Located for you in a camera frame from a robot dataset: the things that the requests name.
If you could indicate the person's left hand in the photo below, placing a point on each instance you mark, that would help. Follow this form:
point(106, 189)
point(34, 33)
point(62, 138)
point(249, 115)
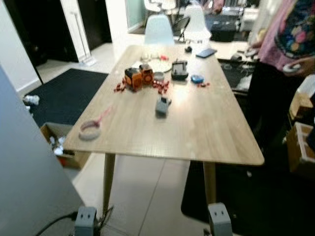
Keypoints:
point(301, 65)

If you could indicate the person's right hand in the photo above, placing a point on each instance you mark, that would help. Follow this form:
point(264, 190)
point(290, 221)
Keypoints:
point(253, 49)

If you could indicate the open cardboard box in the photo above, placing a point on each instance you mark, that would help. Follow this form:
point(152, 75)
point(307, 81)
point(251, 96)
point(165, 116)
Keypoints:
point(76, 160)

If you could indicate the white tape roll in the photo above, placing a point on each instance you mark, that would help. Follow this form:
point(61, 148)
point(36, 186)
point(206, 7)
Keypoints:
point(90, 138)

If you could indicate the white partition board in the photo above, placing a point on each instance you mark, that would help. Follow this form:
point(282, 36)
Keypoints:
point(29, 172)

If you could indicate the white plastic packets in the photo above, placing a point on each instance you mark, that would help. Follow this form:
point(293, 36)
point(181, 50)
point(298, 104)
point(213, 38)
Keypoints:
point(59, 145)

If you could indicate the dark floor rug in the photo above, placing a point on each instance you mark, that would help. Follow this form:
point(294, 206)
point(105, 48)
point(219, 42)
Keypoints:
point(69, 96)

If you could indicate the grey handheld device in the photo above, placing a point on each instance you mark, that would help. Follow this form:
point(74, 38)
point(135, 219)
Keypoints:
point(162, 106)

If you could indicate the red plastic clips pile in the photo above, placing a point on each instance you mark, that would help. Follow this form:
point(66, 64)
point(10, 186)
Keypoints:
point(119, 88)
point(160, 87)

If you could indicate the light wooden table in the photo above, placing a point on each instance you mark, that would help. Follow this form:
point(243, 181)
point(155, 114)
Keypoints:
point(197, 123)

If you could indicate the light wooden crate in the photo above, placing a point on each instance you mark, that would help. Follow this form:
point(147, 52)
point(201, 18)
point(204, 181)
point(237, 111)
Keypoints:
point(295, 147)

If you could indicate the white crumpled object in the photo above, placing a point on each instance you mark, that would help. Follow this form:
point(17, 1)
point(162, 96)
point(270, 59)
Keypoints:
point(31, 100)

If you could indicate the orange black boxy device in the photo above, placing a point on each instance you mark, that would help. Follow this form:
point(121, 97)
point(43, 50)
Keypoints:
point(146, 73)
point(133, 79)

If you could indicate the small grey tape roll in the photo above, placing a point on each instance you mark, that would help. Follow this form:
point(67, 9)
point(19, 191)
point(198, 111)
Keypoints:
point(159, 78)

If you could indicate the black floor mat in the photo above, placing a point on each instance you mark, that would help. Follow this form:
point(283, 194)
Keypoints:
point(256, 206)

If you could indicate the brown cardboard box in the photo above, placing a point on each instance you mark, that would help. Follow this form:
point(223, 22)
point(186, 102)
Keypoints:
point(300, 105)

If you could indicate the black handheld controller with screen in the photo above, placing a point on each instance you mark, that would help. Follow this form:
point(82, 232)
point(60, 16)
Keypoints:
point(179, 73)

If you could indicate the white dotted round plate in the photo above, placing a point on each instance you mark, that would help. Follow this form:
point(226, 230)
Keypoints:
point(162, 65)

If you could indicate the red plastic clip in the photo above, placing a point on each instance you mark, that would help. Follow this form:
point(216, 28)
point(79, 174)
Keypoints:
point(204, 84)

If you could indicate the blue round tape measure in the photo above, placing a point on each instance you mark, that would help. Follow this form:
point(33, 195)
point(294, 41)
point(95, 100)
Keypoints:
point(197, 79)

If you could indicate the small red plastic piece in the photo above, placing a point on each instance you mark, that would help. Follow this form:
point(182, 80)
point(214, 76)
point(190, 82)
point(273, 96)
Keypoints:
point(164, 57)

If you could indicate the small black round object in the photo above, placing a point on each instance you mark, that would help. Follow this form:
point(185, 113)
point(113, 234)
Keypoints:
point(188, 49)

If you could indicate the black side table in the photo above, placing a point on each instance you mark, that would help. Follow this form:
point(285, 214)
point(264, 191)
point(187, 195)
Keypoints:
point(229, 73)

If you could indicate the black door panel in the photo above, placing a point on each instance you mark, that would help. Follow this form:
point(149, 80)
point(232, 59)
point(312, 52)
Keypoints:
point(39, 29)
point(96, 24)

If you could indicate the white plastic chair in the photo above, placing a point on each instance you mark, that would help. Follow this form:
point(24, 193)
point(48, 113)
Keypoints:
point(197, 24)
point(159, 32)

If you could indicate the black smartphone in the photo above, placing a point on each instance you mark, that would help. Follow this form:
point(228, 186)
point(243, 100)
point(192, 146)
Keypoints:
point(206, 52)

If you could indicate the black chair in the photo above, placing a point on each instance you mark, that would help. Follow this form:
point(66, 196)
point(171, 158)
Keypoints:
point(179, 24)

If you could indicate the small dark gadget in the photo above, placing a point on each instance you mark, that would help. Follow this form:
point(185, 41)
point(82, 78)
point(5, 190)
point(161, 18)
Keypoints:
point(236, 57)

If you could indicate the person in pink shirt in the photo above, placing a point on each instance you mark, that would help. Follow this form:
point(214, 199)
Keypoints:
point(275, 44)

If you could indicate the black bag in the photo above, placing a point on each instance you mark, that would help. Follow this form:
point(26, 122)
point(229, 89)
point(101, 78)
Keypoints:
point(224, 29)

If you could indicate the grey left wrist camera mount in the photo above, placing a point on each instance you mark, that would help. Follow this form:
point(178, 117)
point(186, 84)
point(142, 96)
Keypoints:
point(85, 221)

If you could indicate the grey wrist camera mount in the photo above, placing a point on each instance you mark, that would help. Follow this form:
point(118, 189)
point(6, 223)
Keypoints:
point(220, 221)
point(85, 221)

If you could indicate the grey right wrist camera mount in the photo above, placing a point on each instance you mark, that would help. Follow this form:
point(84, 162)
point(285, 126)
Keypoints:
point(220, 221)

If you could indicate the white door rail base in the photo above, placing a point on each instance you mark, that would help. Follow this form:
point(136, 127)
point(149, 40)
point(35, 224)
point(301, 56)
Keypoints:
point(88, 61)

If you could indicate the white door frame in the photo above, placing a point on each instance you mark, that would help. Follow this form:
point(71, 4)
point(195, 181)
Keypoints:
point(74, 29)

